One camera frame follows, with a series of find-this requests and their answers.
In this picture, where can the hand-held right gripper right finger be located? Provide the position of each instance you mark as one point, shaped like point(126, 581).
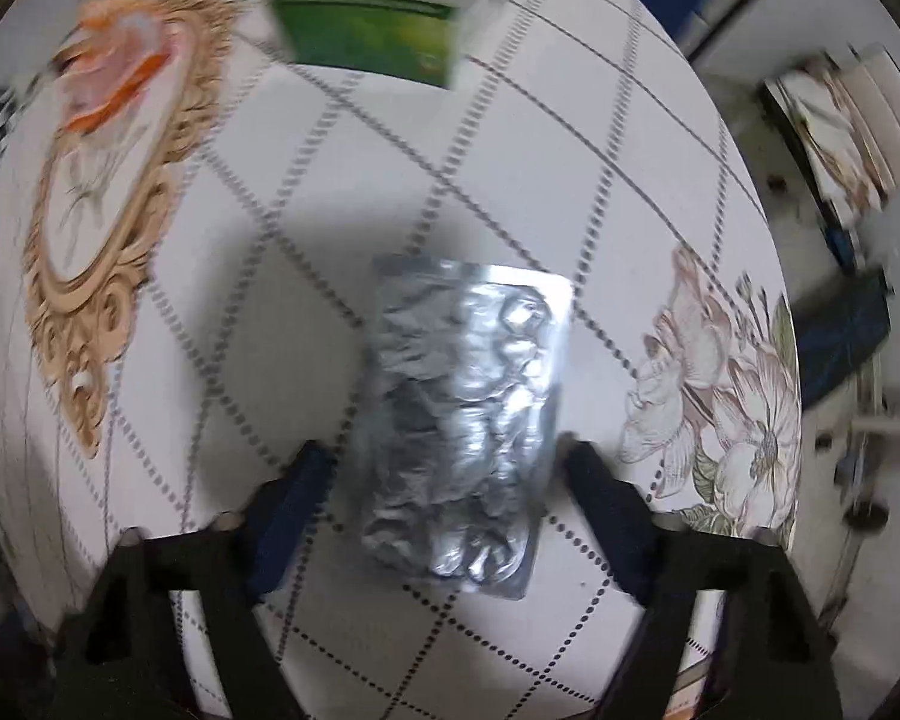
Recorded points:
point(615, 517)

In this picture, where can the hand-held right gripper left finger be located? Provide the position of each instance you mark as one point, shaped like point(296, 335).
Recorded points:
point(292, 510)

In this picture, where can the silver foil blister pack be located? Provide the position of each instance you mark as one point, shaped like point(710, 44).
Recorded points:
point(457, 420)

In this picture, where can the dark blue mat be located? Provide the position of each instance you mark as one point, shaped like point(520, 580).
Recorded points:
point(844, 341)

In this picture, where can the table with patterned tablecloth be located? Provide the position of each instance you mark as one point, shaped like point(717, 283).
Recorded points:
point(270, 187)

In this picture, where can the beige cloth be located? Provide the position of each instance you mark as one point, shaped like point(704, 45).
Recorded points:
point(825, 135)

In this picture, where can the orange plastic bag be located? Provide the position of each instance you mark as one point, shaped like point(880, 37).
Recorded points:
point(120, 67)

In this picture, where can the green and white medicine box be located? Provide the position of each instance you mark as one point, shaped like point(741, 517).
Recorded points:
point(375, 37)

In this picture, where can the white chair with black frame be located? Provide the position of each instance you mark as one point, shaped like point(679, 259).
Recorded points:
point(889, 112)

